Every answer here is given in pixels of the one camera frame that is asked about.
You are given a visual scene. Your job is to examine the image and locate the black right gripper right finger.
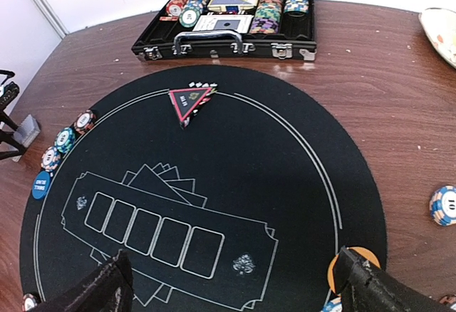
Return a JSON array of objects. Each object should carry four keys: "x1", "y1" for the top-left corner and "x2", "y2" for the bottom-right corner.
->
[{"x1": 333, "y1": 246, "x2": 452, "y2": 311}]

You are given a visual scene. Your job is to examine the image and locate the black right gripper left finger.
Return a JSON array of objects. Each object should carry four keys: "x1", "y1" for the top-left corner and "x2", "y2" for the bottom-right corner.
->
[{"x1": 32, "y1": 249, "x2": 134, "y2": 311}]

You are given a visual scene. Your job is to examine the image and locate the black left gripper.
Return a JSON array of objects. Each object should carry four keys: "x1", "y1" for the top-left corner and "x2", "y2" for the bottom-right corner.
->
[{"x1": 0, "y1": 69, "x2": 28, "y2": 162}]

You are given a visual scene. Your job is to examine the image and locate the blue playing card deck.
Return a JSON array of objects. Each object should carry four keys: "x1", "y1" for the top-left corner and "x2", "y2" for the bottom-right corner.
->
[{"x1": 12, "y1": 114, "x2": 41, "y2": 150}]

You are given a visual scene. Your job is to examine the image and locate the white blue chips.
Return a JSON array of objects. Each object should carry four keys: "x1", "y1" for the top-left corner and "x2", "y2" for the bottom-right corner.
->
[
  {"x1": 41, "y1": 146, "x2": 61, "y2": 172},
  {"x1": 321, "y1": 297, "x2": 343, "y2": 312}
]

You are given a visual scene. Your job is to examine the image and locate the orange big blind button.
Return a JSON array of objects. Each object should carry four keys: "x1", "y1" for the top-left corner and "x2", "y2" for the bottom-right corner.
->
[{"x1": 326, "y1": 246, "x2": 381, "y2": 296}]

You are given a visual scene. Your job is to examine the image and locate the blue small blind button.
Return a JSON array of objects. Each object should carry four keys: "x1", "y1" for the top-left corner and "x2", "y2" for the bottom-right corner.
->
[{"x1": 31, "y1": 171, "x2": 51, "y2": 200}]

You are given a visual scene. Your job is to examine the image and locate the green chips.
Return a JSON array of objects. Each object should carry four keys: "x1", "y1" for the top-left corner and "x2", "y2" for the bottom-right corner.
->
[{"x1": 54, "y1": 127, "x2": 76, "y2": 154}]

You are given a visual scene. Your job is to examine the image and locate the red black chip stack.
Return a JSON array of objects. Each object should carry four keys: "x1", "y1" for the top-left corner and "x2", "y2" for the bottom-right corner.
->
[{"x1": 439, "y1": 294, "x2": 456, "y2": 310}]

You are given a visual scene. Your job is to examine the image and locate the white blue chip stack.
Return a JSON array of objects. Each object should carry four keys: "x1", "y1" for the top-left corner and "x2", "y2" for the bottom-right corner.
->
[{"x1": 429, "y1": 185, "x2": 456, "y2": 227}]

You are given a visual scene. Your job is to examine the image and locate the red triangle all-in marker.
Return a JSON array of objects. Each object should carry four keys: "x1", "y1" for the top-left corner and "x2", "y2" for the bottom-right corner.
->
[{"x1": 168, "y1": 83, "x2": 218, "y2": 129}]

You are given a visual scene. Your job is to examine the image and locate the round black poker mat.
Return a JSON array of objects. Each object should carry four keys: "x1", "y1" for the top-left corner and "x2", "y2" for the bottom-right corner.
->
[{"x1": 20, "y1": 66, "x2": 387, "y2": 311}]

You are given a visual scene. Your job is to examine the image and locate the red chip row in case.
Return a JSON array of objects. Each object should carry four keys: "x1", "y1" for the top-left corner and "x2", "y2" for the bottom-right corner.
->
[{"x1": 160, "y1": 0, "x2": 188, "y2": 21}]

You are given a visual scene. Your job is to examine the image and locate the yellow card box in case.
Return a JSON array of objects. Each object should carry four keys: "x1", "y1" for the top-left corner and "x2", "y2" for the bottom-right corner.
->
[{"x1": 207, "y1": 0, "x2": 259, "y2": 12}]

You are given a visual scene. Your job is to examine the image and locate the white card box in case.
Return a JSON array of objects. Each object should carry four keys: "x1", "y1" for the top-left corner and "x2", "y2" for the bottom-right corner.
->
[{"x1": 193, "y1": 14, "x2": 254, "y2": 33}]

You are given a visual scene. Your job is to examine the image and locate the black poker chip case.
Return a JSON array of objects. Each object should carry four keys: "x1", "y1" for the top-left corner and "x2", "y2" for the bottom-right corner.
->
[{"x1": 132, "y1": 0, "x2": 317, "y2": 61}]

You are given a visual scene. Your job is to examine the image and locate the beige ceramic plate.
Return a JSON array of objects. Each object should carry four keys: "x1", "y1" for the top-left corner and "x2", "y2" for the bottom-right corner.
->
[{"x1": 418, "y1": 8, "x2": 455, "y2": 68}]

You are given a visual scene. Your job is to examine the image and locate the multicolour chip row in case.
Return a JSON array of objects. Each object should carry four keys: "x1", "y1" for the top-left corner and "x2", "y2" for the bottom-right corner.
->
[{"x1": 249, "y1": 0, "x2": 284, "y2": 34}]

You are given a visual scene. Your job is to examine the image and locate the left aluminium frame post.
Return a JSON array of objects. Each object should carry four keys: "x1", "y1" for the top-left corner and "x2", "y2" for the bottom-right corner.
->
[{"x1": 32, "y1": 0, "x2": 69, "y2": 39}]

